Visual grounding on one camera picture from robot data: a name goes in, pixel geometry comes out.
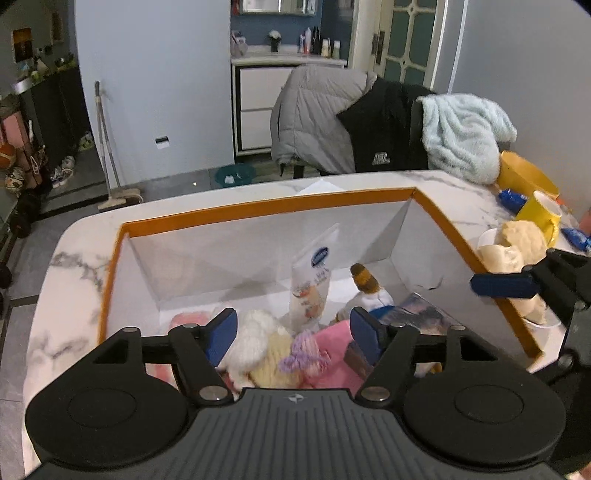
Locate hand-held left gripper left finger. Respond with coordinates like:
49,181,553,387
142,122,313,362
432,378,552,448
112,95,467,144
92,308,238,407

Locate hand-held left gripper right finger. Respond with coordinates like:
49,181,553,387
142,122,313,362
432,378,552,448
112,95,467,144
349,307,502,401

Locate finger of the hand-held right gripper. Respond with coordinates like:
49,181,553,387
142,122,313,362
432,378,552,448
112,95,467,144
470,270,541,300

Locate pink cloth pouch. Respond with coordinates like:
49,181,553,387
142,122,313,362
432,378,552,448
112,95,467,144
302,320,370,393

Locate small brown cardboard box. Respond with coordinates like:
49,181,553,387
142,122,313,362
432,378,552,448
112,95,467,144
344,344,375,379

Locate white crochet bunny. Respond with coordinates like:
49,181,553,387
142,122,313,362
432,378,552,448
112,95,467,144
226,309,289,374

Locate brown bear plush sailor outfit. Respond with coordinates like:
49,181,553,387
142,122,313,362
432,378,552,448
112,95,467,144
330,263,395,352

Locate cream and purple crochet toy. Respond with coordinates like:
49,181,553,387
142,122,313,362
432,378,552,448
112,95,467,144
252,330,331,388

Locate orange cardboard box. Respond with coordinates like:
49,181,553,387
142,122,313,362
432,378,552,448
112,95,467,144
98,187,544,393

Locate white lotion tube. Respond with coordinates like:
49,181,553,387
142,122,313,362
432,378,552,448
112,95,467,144
288,223,341,330

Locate steamed bun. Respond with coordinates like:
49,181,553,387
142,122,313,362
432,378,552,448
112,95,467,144
501,220,548,266
478,244,525,274

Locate blue packet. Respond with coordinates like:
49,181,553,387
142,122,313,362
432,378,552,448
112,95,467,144
561,227,591,252
498,188,527,213

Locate white bowl of buns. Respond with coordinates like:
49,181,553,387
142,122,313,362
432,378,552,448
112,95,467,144
478,228,561,329

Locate yellow mug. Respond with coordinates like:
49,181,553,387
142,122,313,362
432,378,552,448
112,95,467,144
516,191,563,247

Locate yellow bowl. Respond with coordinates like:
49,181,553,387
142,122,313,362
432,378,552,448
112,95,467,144
499,151,559,206

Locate white paper sheet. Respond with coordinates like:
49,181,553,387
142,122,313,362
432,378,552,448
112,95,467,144
300,180,345,195

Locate light blue fleece blanket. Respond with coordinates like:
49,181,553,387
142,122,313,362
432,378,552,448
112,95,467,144
418,93,518,185

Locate black jacket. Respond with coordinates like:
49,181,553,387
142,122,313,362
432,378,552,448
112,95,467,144
337,76,437,174

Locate broom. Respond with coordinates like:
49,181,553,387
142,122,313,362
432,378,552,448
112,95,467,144
95,82,144,213

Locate grey down jacket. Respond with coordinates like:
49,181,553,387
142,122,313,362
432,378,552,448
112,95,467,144
270,65,377,174

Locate pair of white sneakers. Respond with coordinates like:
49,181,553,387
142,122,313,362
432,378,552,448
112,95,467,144
50,156,77,188

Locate white vanity cabinet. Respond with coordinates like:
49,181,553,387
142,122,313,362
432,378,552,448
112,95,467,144
231,58,347,155

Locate glass panel door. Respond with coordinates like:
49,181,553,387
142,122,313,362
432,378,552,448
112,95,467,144
353,0,446,88

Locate black cabinet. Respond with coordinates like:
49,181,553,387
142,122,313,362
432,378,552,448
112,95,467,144
18,67,90,213

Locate row of toiletry bottles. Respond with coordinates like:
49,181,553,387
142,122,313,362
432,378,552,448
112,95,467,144
298,25,342,58

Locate bathroom mirror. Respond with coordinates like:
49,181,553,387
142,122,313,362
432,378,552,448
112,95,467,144
240,0,319,14

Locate dark wall painting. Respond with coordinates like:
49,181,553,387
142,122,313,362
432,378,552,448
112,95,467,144
11,28,33,63

